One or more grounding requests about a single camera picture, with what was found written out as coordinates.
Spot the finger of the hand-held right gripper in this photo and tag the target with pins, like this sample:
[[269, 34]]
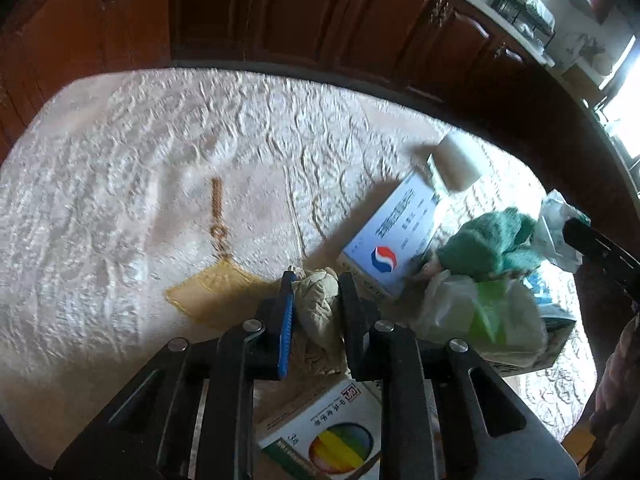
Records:
[[600, 250]]

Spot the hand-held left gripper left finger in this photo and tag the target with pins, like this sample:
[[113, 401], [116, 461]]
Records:
[[285, 330]]

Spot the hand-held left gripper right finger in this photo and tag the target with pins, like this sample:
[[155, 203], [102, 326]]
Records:
[[352, 320]]

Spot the beige paper ball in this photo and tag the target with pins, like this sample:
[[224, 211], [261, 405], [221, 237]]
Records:
[[315, 305]]

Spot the blue snack packet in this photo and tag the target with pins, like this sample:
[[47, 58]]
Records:
[[547, 290]]

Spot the white and blue medicine box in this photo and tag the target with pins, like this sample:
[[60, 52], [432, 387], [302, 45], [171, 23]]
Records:
[[395, 230]]

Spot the crumpled white plastic wrapper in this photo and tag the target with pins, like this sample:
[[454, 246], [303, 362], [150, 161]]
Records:
[[552, 230]]

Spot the box with rainbow circle print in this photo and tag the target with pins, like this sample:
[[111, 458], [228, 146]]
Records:
[[325, 430]]

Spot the green cloth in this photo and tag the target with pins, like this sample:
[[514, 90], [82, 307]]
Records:
[[480, 245]]

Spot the white and green plastic bag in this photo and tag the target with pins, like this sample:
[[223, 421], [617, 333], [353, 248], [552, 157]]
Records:
[[495, 320]]

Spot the dark patterned clothing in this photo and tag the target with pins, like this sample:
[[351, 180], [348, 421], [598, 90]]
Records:
[[617, 385]]

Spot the white foam block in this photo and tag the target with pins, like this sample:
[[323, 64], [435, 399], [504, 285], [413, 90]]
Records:
[[457, 160]]

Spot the brown wooden kitchen cabinets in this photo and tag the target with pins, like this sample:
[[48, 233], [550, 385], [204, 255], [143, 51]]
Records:
[[300, 10]]

